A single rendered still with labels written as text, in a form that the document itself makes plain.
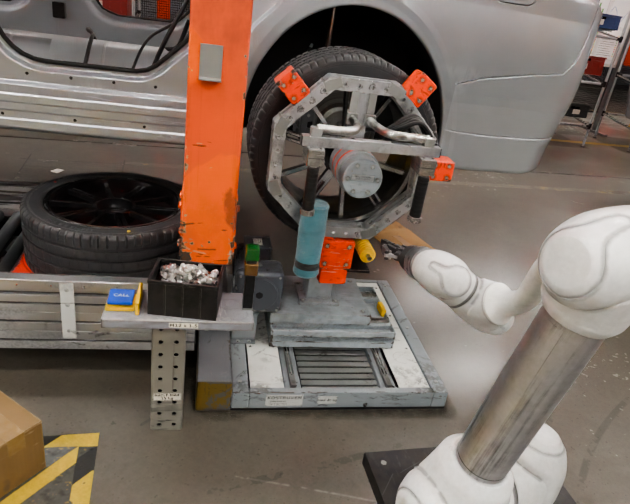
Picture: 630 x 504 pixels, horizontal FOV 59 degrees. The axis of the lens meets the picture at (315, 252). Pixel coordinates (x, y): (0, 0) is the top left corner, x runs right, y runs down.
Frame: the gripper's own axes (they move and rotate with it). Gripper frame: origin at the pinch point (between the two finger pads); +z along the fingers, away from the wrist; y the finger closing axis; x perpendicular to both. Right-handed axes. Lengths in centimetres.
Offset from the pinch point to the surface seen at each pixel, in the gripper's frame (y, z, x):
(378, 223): -9.1, 30.0, -2.0
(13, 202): 126, 125, 8
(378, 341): -20, 45, 48
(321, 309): 3, 50, 36
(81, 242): 90, 49, 10
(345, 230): 2.2, 31.9, 1.1
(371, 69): 0, 26, -52
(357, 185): 6.5, 12.4, -16.4
